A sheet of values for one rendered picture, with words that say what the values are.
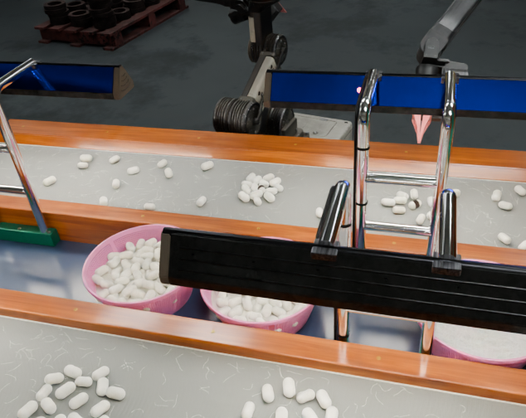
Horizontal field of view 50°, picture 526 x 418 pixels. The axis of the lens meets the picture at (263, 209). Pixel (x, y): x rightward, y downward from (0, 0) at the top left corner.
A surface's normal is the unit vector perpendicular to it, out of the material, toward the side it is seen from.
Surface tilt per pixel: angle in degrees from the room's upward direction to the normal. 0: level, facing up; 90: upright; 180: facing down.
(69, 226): 90
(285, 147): 0
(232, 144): 0
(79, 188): 0
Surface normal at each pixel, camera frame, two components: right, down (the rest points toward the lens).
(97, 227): -0.26, 0.59
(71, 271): -0.07, -0.81
